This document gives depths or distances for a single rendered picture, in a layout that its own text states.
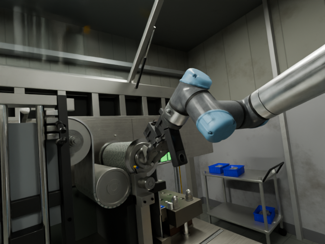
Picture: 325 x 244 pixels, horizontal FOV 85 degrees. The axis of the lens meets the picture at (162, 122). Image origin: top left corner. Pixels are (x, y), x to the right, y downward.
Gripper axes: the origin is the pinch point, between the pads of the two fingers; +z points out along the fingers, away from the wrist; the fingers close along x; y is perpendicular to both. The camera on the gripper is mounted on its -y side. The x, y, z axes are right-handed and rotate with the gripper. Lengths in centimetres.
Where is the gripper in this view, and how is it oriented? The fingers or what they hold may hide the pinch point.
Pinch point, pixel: (151, 163)
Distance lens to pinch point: 65.1
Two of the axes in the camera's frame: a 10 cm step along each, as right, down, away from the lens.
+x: -7.7, 0.3, -6.4
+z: -4.2, 7.3, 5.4
